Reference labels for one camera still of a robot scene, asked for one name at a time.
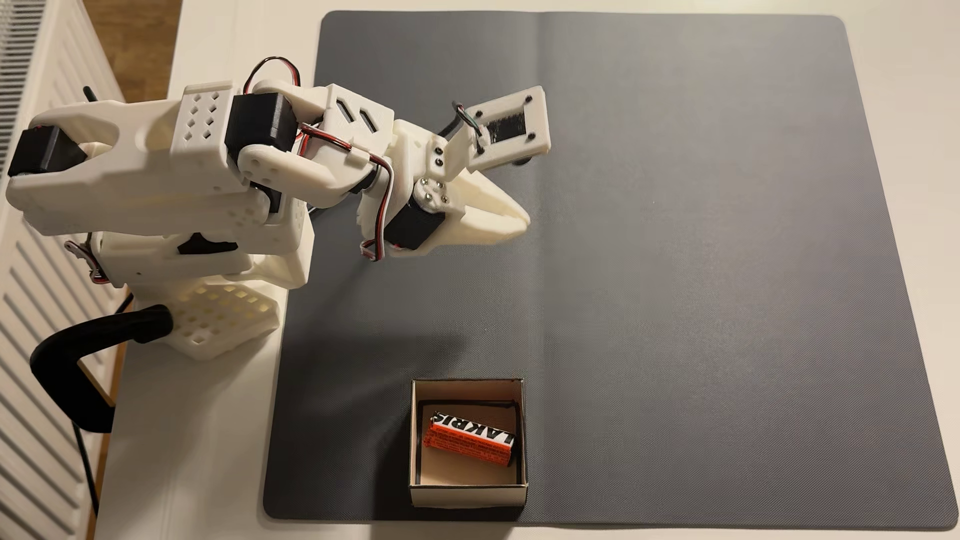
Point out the red candy roll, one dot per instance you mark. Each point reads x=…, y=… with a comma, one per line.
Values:
x=465, y=444

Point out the small open cardboard box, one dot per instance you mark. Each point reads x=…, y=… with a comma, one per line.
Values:
x=450, y=480

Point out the dark grey textured mat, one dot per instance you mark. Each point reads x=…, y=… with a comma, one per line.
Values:
x=750, y=337

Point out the black table clamp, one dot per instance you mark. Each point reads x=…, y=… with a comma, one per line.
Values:
x=60, y=375

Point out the white radiator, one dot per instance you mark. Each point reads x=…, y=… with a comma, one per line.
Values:
x=22, y=465

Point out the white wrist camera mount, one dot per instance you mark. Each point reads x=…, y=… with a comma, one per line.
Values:
x=517, y=124

